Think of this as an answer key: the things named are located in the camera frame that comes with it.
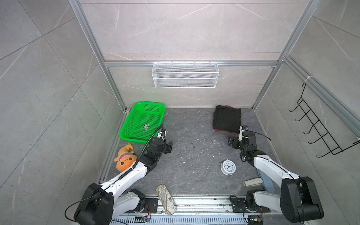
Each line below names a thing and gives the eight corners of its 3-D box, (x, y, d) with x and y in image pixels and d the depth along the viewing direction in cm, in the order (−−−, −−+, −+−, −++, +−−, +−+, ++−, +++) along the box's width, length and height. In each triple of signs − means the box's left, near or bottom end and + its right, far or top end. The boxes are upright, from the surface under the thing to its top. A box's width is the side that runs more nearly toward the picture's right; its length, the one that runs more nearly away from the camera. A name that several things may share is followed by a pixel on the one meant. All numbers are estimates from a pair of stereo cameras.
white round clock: (221, 175, 86) (223, 173, 82) (219, 162, 91) (220, 160, 88) (236, 175, 86) (238, 173, 82) (233, 162, 91) (235, 160, 88)
